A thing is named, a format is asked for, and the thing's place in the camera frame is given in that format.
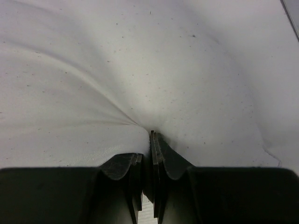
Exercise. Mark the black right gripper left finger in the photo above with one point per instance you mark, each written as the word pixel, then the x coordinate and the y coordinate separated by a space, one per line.
pixel 108 194

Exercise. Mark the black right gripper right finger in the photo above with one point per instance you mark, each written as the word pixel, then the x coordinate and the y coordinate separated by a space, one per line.
pixel 186 194

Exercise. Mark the white pillow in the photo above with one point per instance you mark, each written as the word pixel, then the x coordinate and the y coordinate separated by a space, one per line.
pixel 83 80

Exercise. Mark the aluminium right side rail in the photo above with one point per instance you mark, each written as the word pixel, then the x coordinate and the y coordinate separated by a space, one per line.
pixel 291 8

